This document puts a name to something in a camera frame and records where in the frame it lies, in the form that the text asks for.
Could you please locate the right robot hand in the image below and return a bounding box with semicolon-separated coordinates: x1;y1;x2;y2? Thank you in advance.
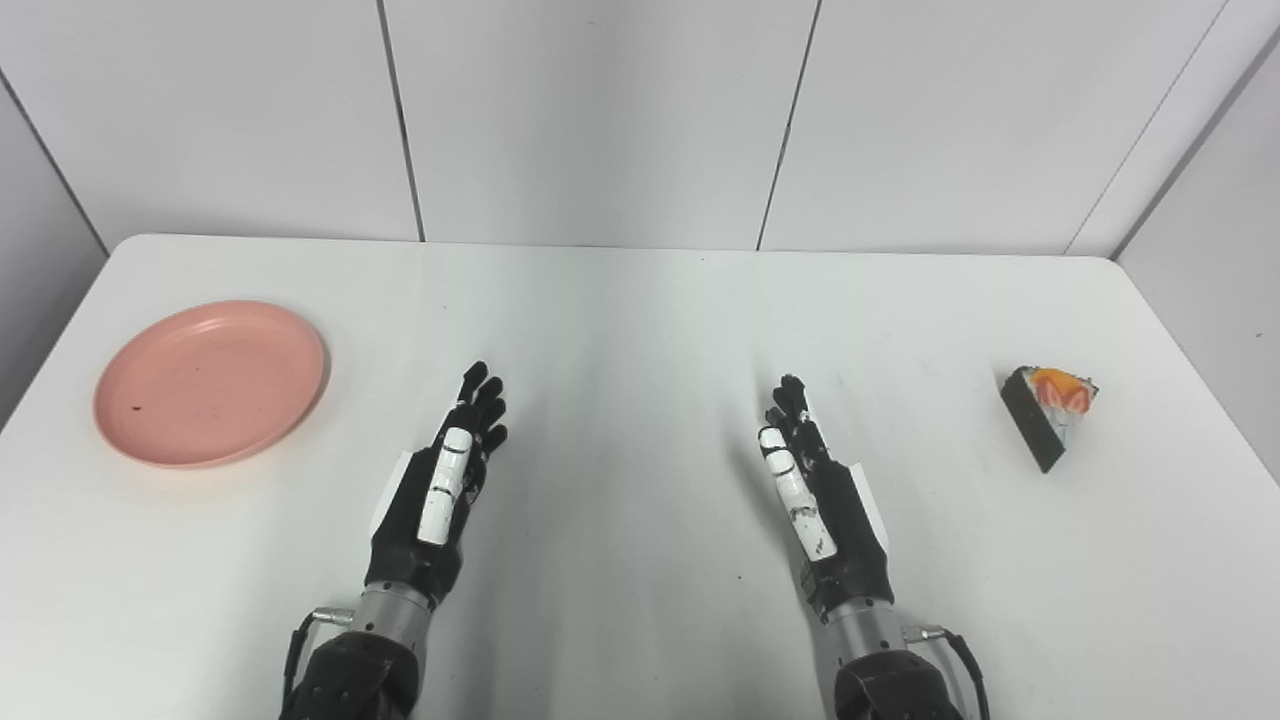
757;374;895;621

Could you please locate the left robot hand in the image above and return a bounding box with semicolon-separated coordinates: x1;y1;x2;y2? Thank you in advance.
365;361;509;607

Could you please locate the cake slice with fruit topping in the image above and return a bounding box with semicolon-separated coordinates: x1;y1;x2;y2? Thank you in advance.
1001;365;1101;474

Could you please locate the pink round plate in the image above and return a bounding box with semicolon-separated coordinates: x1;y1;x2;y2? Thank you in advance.
93;300;329;470

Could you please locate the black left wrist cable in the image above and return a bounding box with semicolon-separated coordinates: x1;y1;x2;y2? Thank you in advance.
280;607;355;713

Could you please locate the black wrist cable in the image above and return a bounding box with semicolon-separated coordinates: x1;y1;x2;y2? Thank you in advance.
902;625;993;720
280;607;355;713

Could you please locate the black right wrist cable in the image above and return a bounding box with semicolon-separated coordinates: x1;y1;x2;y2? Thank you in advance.
902;625;993;720

